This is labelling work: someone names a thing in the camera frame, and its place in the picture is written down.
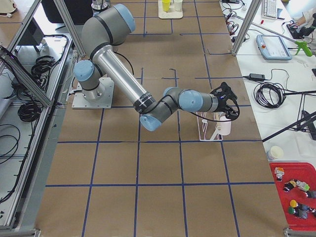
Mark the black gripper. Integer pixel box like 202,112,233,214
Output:
211,90,239,119

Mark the pink plastic cup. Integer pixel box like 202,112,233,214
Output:
219,116,232,136

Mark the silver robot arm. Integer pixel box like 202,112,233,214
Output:
74,4,240,131

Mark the white paper cup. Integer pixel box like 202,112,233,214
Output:
267,146,284,160

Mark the cream white plastic cup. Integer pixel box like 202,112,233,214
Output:
174,0,183,12

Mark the yellow plastic cup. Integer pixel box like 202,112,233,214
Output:
161,0,171,12

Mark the black power adapter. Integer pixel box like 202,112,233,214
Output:
249,73,266,81

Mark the blue teach pendant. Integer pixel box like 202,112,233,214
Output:
256,35,292,61

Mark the cream bunny print tray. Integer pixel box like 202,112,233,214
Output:
158,0,183,19

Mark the white keyboard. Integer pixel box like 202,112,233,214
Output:
262,0,277,19

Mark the person in white shirt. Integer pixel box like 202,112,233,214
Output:
295,8,316,28

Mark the red parts tray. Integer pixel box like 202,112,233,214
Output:
270,162,316,231

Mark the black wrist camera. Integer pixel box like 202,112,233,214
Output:
214,82,237,100

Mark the white wire cup rack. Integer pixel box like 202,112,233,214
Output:
196,112,224,142

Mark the coiled black cable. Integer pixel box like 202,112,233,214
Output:
253,82,287,109

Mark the black camera tripod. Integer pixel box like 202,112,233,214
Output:
259,90,316,142

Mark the green handled reach tool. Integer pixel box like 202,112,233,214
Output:
251,23,313,57

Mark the aluminium frame post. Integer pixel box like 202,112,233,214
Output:
231,0,261,56

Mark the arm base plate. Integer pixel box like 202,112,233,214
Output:
72,77,115,109

